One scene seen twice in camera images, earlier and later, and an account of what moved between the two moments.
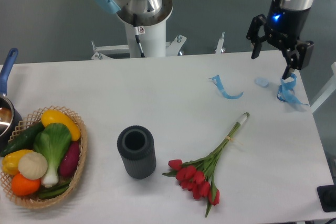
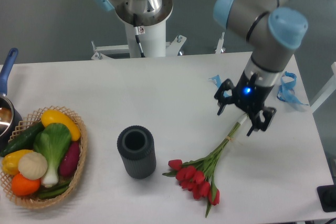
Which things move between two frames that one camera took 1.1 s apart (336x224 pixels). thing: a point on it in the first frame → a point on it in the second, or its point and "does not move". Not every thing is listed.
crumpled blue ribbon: x=286 y=93 does not move
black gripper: x=284 y=27 → x=251 y=96
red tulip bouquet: x=197 y=176 does not move
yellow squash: x=55 y=116 does not move
